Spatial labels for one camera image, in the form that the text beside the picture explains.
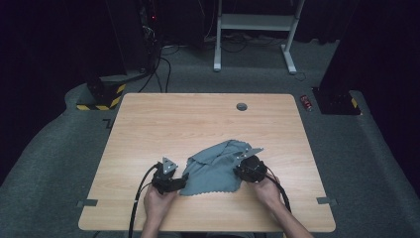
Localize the black yellow striped stand base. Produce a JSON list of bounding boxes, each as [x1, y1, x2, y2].
[[76, 73, 127, 112]]

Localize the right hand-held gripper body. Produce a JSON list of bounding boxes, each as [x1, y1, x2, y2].
[[235, 147, 267, 183]]

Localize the person's left hand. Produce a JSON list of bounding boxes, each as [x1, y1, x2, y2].
[[143, 184, 178, 229]]

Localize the grey tape piece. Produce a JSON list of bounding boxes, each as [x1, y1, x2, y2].
[[76, 198, 99, 208], [316, 196, 339, 206]]

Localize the person's right hand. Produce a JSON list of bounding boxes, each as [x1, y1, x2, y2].
[[246, 175, 281, 211]]

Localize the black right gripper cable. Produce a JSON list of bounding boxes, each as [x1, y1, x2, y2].
[[263, 167, 292, 213]]

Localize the dark computer tower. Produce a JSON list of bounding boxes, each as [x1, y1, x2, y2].
[[105, 0, 160, 72]]

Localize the white metal stand frame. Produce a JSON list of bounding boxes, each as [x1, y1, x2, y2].
[[213, 0, 305, 75]]

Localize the black floor cables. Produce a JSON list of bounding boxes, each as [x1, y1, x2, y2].
[[138, 46, 172, 94]]

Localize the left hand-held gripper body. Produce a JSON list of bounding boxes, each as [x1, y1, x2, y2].
[[152, 157, 185, 195]]

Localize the grey cloth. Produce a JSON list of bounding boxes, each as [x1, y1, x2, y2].
[[178, 139, 257, 197]]

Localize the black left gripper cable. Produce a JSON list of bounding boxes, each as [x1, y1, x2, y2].
[[128, 164, 160, 238]]

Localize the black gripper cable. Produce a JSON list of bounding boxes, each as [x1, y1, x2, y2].
[[263, 167, 292, 213], [128, 164, 160, 238]]

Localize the black stand base yellow mark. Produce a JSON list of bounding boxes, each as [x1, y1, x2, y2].
[[311, 86, 362, 116]]

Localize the red can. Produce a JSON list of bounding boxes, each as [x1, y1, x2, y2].
[[299, 94, 313, 112]]

